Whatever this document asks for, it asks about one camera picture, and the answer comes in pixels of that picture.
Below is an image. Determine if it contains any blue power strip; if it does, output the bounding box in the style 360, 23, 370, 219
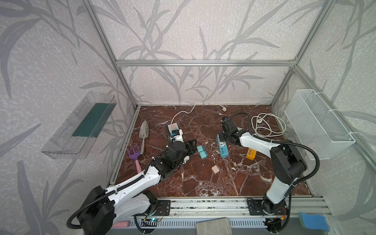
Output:
216, 132, 229, 158

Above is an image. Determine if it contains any orange power strip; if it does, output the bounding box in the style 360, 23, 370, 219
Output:
246, 148, 257, 160

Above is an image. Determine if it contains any white multicolour power strip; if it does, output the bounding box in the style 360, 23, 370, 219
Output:
166, 123, 184, 146

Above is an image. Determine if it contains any teal plug cube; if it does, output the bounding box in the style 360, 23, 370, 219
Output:
197, 146, 205, 153
199, 150, 208, 159

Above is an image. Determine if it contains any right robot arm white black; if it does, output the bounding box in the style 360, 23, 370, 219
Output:
219, 117, 320, 215

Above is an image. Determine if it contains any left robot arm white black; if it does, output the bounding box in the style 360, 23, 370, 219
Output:
66, 140, 197, 235

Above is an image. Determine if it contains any purple pink hand rake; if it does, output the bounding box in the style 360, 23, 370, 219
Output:
127, 145, 143, 173

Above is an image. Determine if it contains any metal garden trowel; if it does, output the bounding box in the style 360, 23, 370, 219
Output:
139, 120, 149, 155

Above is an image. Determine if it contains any purple pink brush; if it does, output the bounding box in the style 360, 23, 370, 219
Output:
112, 220, 131, 229

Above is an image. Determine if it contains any grey sponge block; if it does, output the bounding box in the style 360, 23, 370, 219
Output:
196, 218, 232, 235

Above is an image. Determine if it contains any blue sponge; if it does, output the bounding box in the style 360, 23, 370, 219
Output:
298, 212, 330, 232

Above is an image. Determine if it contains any white power strip cord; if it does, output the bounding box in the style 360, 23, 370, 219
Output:
170, 99, 228, 124

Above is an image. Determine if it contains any white coiled cable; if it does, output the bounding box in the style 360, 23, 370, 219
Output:
251, 113, 287, 138

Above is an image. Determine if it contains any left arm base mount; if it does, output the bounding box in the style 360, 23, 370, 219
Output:
146, 200, 171, 216

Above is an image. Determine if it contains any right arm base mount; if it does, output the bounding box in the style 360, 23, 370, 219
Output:
246, 197, 288, 216

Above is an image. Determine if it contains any white wire mesh basket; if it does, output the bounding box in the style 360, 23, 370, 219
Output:
285, 89, 355, 160

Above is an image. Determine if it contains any clear plastic wall tray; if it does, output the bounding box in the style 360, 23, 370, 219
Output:
41, 92, 117, 160

